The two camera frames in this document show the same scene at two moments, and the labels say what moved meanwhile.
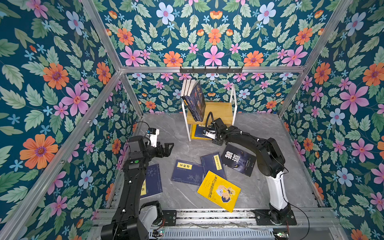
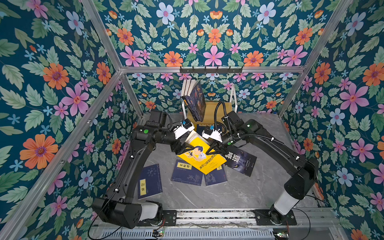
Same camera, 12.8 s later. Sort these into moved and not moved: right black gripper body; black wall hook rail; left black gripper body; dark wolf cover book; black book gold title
Moved: right black gripper body; left black gripper body
Not moved: black book gold title; dark wolf cover book; black wall hook rail
